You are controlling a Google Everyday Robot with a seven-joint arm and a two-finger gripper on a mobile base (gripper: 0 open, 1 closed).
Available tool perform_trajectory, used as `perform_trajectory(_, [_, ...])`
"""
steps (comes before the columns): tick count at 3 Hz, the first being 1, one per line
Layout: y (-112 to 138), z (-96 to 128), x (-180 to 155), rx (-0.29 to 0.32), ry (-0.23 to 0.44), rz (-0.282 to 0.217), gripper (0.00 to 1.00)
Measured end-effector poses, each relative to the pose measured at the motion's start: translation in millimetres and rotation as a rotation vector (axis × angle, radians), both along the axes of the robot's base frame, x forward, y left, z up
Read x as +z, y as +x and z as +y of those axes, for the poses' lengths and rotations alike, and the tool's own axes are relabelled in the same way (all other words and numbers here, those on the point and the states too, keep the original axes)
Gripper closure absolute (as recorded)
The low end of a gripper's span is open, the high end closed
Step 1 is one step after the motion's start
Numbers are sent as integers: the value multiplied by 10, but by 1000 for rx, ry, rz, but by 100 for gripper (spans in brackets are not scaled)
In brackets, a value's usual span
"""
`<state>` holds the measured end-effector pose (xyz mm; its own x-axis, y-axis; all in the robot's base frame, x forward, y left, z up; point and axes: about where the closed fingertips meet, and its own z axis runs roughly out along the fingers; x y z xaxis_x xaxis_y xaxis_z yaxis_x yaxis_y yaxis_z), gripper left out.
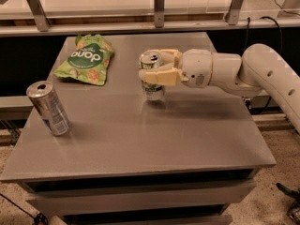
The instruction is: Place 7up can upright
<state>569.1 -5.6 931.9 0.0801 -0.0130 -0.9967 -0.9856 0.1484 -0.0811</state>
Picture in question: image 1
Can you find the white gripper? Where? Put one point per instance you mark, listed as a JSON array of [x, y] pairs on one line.
[[196, 67]]

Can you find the silver green 7up can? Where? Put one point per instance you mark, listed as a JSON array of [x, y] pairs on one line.
[[148, 62]]

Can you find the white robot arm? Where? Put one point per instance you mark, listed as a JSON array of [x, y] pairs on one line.
[[259, 68]]

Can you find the tall silver blue can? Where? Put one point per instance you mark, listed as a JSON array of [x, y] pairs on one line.
[[49, 107]]

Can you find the green snack bag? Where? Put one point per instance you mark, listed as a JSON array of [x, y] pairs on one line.
[[89, 62]]

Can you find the grey drawer cabinet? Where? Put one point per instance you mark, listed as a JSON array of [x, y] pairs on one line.
[[125, 160]]

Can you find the green tool on floor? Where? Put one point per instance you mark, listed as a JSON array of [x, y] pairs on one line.
[[289, 192]]

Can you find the middle metal bracket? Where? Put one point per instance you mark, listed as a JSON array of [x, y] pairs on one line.
[[159, 13]]

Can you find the metal bracket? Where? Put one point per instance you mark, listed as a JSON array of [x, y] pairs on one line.
[[38, 13], [159, 13], [232, 17]]

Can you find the right metal bracket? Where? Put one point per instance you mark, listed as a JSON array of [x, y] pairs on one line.
[[232, 17]]

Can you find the left metal bracket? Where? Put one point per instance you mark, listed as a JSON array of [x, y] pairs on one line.
[[38, 13]]

